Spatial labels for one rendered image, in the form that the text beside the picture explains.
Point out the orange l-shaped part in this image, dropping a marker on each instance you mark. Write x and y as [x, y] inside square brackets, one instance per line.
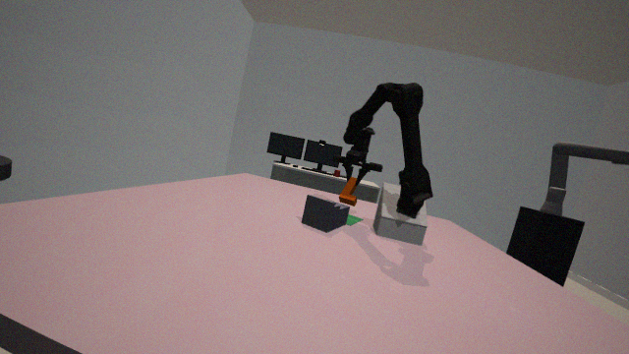
[346, 195]

